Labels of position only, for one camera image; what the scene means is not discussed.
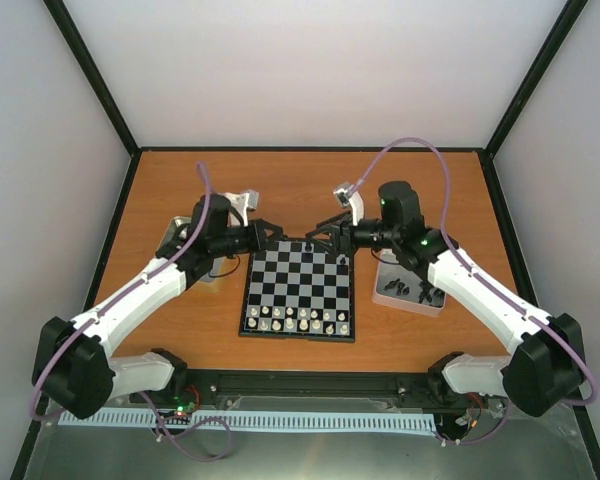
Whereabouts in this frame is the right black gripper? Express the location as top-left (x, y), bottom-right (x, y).
top-left (306, 210), bottom-right (398, 257)

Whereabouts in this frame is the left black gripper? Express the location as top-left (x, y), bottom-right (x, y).
top-left (212, 220), bottom-right (284, 259)

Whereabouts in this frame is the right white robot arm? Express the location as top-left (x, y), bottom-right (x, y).
top-left (306, 181), bottom-right (591, 417)

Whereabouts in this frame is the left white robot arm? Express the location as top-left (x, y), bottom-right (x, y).
top-left (30, 194), bottom-right (283, 419)

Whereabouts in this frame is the left green-lit circuit board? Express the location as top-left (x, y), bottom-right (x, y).
top-left (159, 385), bottom-right (201, 424)

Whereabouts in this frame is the black and silver chessboard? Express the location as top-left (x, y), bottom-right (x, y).
top-left (239, 239), bottom-right (355, 343)

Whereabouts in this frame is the right pink tray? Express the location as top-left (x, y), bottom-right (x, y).
top-left (371, 249), bottom-right (446, 317)

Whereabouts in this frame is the left metal tray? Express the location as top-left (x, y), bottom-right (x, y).
top-left (159, 216), bottom-right (232, 294)

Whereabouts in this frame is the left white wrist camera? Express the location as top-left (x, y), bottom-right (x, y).
top-left (222, 189), bottom-right (259, 226)

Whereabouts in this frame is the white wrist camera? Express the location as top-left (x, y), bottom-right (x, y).
top-left (333, 182), bottom-right (364, 226)
top-left (222, 189), bottom-right (259, 226)

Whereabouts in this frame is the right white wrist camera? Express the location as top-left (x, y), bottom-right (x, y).
top-left (333, 182), bottom-right (364, 226)

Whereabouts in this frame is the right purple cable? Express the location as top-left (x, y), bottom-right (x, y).
top-left (347, 137), bottom-right (600, 447)

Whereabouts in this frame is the light blue cable duct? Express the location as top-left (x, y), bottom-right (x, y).
top-left (58, 407), bottom-right (436, 436)

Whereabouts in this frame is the black aluminium frame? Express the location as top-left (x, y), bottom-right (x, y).
top-left (9, 0), bottom-right (600, 480)

